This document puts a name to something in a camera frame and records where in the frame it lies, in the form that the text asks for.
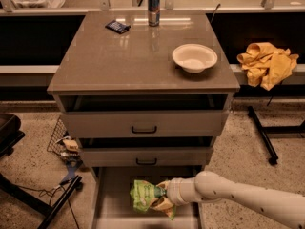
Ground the black stand leg left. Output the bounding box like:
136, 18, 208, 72
0, 175, 82, 229

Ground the white paper bowl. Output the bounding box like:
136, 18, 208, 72
172, 44, 218, 73

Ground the black stand leg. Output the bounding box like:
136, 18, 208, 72
248, 106, 305, 165
0, 175, 82, 229

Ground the blue clamp tool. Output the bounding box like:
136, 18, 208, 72
60, 160, 83, 185

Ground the black stand leg right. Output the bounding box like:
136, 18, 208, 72
248, 106, 305, 165

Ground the blue silver drink can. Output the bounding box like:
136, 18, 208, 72
148, 0, 160, 27

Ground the yellow crumpled cloth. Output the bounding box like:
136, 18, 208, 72
237, 42, 299, 91

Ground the black chair seat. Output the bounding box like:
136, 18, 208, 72
0, 114, 25, 157

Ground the grey drawer cabinet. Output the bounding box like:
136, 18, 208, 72
47, 10, 241, 229

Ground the dark blue snack packet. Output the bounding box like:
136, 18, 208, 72
106, 20, 131, 34

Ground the green rice chip bag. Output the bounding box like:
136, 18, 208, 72
129, 179, 177, 221

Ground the bottom grey drawer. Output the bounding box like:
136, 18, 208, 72
91, 166, 205, 229

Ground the wire mesh basket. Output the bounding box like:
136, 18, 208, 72
47, 118, 80, 161

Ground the top grey drawer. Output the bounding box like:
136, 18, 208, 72
61, 109, 229, 138

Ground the grey drawer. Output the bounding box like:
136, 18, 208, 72
61, 109, 229, 138
91, 166, 205, 229
80, 137, 214, 167

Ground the middle grey drawer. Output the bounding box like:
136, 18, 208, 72
80, 137, 214, 167

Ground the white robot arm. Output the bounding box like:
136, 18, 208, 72
153, 171, 305, 229

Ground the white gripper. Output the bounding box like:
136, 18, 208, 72
151, 177, 188, 212

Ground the black floor cable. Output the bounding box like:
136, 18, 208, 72
17, 183, 80, 229

